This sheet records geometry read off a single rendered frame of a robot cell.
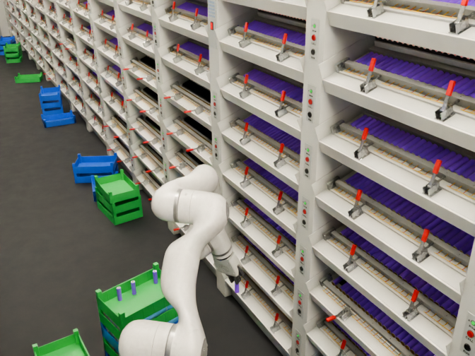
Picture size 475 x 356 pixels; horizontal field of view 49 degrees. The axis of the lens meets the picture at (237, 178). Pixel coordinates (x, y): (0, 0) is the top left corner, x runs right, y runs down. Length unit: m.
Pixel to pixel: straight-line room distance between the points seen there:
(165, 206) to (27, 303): 1.59
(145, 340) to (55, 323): 1.41
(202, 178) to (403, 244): 0.61
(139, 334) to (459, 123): 0.94
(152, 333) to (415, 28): 0.99
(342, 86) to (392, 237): 0.46
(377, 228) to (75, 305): 1.74
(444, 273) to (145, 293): 1.31
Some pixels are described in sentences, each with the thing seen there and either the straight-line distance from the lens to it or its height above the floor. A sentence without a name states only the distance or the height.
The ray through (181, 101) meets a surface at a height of 0.92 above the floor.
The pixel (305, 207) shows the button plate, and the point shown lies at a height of 0.85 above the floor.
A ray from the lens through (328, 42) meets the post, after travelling 1.62.
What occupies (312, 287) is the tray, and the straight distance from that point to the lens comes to 1.99.
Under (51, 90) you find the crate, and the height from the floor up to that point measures 0.18.
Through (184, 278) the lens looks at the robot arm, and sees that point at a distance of 1.43.
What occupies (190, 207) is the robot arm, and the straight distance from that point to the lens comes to 1.47.
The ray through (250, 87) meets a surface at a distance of 2.16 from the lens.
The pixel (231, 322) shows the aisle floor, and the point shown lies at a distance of 2.63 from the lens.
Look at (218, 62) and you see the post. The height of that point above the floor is 1.23.
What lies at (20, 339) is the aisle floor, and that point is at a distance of 2.76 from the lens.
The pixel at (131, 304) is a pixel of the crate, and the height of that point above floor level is 0.32.
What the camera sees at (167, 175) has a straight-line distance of 3.15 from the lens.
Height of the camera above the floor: 1.73
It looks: 26 degrees down
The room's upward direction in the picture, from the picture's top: 1 degrees counter-clockwise
